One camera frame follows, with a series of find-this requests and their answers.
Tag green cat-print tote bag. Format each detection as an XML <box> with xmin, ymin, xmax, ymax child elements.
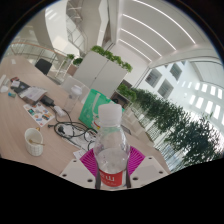
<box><xmin>78</xmin><ymin>88</ymin><xmax>126</xmax><ymax>133</ymax></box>

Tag black chair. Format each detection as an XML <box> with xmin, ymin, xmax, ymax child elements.
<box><xmin>34</xmin><ymin>58</ymin><xmax>54</xmax><ymax>76</ymax></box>

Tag white grid-patterned mug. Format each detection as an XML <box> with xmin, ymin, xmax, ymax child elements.
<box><xmin>24</xmin><ymin>127</ymin><xmax>45</xmax><ymax>157</ymax></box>

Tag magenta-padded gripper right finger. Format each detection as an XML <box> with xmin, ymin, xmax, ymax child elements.
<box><xmin>124</xmin><ymin>145</ymin><xmax>171</xmax><ymax>189</ymax></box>

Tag clear lidded plastic tumbler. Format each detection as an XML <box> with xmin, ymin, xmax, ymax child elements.
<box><xmin>62</xmin><ymin>84</ymin><xmax>84</xmax><ymax>114</ymax></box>

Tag colourful sticker sheet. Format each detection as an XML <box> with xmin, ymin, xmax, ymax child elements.
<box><xmin>22</xmin><ymin>101</ymin><xmax>56</xmax><ymax>128</ymax></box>

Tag wooden shelf with plants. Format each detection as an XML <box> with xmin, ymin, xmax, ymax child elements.
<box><xmin>111</xmin><ymin>83</ymin><xmax>138</xmax><ymax>109</ymax></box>

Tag ceiling strip lights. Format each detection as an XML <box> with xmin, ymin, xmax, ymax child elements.
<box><xmin>118</xmin><ymin>0</ymin><xmax>198</xmax><ymax>63</ymax></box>

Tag glass railing with wooden handrail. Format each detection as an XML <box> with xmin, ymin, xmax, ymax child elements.
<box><xmin>6</xmin><ymin>39</ymin><xmax>68</xmax><ymax>64</ymax></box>

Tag clear red-labelled water bottle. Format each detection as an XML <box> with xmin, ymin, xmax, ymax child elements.
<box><xmin>92</xmin><ymin>103</ymin><xmax>132</xmax><ymax>190</ymax></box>

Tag black flat wallet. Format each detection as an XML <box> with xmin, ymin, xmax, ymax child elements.
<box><xmin>9</xmin><ymin>77</ymin><xmax>31</xmax><ymax>94</ymax></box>

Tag small black device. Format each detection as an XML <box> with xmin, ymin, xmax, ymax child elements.
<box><xmin>39</xmin><ymin>94</ymin><xmax>56</xmax><ymax>107</ymax></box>

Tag white cabinet topped with plants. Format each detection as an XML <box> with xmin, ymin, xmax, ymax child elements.
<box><xmin>71</xmin><ymin>45</ymin><xmax>134</xmax><ymax>99</ymax></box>

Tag black cable tangle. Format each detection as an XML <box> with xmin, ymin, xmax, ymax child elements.
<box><xmin>47</xmin><ymin>106</ymin><xmax>99</xmax><ymax>151</ymax></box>

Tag row of green hedge plants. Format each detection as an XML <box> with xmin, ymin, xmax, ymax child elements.
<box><xmin>131</xmin><ymin>87</ymin><xmax>224</xmax><ymax>168</ymax></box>

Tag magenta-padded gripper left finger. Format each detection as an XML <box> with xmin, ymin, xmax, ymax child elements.
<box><xmin>59</xmin><ymin>148</ymin><xmax>102</xmax><ymax>190</ymax></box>

